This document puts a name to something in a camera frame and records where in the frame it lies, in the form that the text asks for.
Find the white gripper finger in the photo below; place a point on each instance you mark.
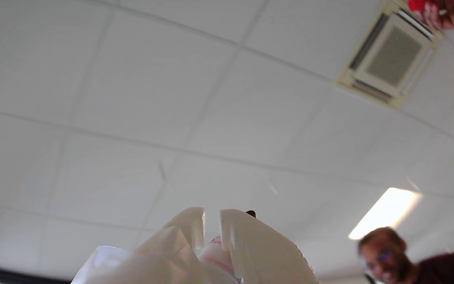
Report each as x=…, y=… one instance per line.
x=262, y=252
x=164, y=256

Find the red and white marker pen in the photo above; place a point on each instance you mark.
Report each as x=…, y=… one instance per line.
x=217, y=256

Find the red pen cap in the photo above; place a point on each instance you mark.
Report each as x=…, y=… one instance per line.
x=416, y=4

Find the person hand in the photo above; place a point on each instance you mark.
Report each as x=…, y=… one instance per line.
x=453, y=14

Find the person in dark clothes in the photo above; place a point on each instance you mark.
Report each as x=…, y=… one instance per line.
x=388, y=260

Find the bright ceiling light panel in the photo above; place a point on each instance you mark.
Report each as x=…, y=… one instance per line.
x=384, y=213

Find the black framed window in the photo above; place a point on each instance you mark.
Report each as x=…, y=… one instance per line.
x=14, y=274

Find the ceiling vent fixture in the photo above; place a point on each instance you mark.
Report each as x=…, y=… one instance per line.
x=392, y=55

